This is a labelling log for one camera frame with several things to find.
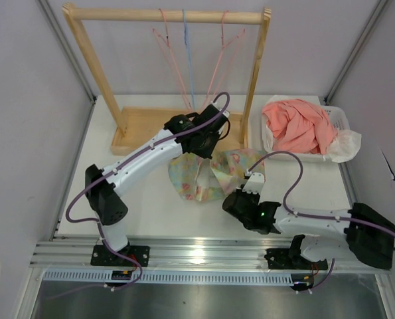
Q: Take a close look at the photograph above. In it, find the floral pastel skirt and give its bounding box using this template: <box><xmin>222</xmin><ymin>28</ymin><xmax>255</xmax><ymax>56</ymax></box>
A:
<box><xmin>168</xmin><ymin>149</ymin><xmax>264</xmax><ymax>202</ymax></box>

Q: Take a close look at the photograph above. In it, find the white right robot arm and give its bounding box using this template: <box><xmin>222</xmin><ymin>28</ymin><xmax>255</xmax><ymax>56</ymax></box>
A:
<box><xmin>222</xmin><ymin>189</ymin><xmax>395</xmax><ymax>270</ymax></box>

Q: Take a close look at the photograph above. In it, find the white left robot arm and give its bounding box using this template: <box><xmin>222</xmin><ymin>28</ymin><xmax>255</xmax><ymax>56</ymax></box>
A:
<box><xmin>85</xmin><ymin>104</ymin><xmax>230</xmax><ymax>266</ymax></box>

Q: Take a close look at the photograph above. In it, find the wooden hanger rack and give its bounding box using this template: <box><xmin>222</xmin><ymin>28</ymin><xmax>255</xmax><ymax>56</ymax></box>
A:
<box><xmin>62</xmin><ymin>3</ymin><xmax>272</xmax><ymax>156</ymax></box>

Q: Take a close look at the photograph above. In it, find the coral pink garment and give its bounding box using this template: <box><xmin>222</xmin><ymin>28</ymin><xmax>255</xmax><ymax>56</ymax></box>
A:
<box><xmin>262</xmin><ymin>99</ymin><xmax>338</xmax><ymax>155</ymax></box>

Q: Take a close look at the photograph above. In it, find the white sheer garment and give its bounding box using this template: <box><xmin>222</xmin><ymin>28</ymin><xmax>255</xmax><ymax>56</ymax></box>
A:
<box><xmin>325</xmin><ymin>130</ymin><xmax>362</xmax><ymax>163</ymax></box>

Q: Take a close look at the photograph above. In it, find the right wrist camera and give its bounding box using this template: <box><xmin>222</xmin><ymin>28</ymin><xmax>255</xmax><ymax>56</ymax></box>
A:
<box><xmin>242</xmin><ymin>172</ymin><xmax>266</xmax><ymax>195</ymax></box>

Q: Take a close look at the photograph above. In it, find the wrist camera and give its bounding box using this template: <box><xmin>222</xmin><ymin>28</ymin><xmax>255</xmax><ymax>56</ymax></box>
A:
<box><xmin>210</xmin><ymin>100</ymin><xmax>230</xmax><ymax>118</ymax></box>
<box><xmin>242</xmin><ymin>172</ymin><xmax>266</xmax><ymax>195</ymax></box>

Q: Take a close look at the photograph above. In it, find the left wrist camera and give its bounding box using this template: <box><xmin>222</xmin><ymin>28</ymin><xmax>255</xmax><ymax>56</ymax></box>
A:
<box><xmin>210</xmin><ymin>100</ymin><xmax>230</xmax><ymax>118</ymax></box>

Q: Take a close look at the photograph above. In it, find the aluminium mounting rail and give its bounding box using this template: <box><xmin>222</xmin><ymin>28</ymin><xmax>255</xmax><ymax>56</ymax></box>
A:
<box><xmin>30</xmin><ymin>235</ymin><xmax>392</xmax><ymax>274</ymax></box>

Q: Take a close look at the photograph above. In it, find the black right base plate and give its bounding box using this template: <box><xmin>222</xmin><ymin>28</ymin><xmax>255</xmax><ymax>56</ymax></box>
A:
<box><xmin>264</xmin><ymin>248</ymin><xmax>328</xmax><ymax>270</ymax></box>

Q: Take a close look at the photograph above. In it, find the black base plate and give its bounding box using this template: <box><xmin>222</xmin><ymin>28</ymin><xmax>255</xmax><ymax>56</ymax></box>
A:
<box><xmin>90</xmin><ymin>245</ymin><xmax>151</xmax><ymax>266</ymax></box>
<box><xmin>264</xmin><ymin>248</ymin><xmax>328</xmax><ymax>270</ymax></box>

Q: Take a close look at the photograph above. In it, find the left pink wire hanger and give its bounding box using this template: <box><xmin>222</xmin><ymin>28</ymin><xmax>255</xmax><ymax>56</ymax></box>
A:
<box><xmin>152</xmin><ymin>8</ymin><xmax>193</xmax><ymax>111</ymax></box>

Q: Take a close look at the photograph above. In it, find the pink wire hanger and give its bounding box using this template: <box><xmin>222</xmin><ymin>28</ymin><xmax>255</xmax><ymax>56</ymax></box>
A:
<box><xmin>152</xmin><ymin>8</ymin><xmax>193</xmax><ymax>111</ymax></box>
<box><xmin>202</xmin><ymin>11</ymin><xmax>246</xmax><ymax>106</ymax></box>

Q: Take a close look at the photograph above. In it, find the blue wire hanger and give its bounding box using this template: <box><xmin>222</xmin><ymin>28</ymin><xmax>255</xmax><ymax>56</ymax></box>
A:
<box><xmin>182</xmin><ymin>9</ymin><xmax>196</xmax><ymax>110</ymax></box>

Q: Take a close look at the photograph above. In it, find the right pink wire hanger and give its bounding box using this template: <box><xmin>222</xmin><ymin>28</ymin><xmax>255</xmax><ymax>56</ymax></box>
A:
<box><xmin>202</xmin><ymin>11</ymin><xmax>246</xmax><ymax>106</ymax></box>

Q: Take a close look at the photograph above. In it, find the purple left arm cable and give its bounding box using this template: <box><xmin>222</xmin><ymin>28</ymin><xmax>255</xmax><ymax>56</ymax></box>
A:
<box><xmin>44</xmin><ymin>91</ymin><xmax>232</xmax><ymax>300</ymax></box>

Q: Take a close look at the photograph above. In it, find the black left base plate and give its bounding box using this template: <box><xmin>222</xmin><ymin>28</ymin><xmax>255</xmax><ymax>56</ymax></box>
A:
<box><xmin>90</xmin><ymin>245</ymin><xmax>151</xmax><ymax>266</ymax></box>

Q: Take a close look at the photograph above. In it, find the white slotted cable duct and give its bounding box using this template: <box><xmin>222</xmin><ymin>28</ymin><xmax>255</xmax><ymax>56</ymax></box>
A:
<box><xmin>42</xmin><ymin>268</ymin><xmax>300</xmax><ymax>286</ymax></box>

